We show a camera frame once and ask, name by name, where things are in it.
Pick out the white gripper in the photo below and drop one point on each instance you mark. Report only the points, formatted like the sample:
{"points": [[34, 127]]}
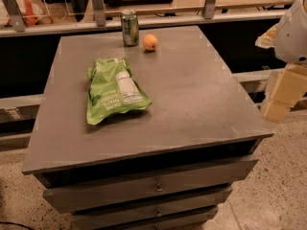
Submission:
{"points": [[293, 33]]}

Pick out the green rice chip bag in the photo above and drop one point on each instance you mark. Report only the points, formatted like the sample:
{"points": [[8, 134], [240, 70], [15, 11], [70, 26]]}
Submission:
{"points": [[112, 90]]}

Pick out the orange white bag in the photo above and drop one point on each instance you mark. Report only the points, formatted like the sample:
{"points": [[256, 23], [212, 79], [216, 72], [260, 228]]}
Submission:
{"points": [[31, 12]]}

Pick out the orange fruit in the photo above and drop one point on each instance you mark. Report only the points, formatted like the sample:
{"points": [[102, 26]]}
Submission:
{"points": [[150, 42]]}

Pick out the grey drawer cabinet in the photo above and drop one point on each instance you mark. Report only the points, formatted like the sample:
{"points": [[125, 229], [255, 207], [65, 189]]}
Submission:
{"points": [[199, 112]]}

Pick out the green soda can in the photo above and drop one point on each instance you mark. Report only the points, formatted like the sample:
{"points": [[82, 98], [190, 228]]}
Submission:
{"points": [[130, 28]]}

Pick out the middle drawer with knob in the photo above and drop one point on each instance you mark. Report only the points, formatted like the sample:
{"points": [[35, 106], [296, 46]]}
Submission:
{"points": [[150, 208]]}

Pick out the drawer with knob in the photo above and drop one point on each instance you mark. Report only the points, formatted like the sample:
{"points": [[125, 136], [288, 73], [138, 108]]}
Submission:
{"points": [[105, 192], [150, 208]]}

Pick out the bottom drawer front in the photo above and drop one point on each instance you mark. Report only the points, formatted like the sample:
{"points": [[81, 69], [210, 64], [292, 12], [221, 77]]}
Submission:
{"points": [[173, 220]]}

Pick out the top drawer with knob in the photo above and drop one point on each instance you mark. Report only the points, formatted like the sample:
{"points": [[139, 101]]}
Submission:
{"points": [[105, 192]]}

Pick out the metal railing with posts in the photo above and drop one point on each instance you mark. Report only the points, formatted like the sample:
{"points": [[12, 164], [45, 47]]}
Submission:
{"points": [[85, 16]]}

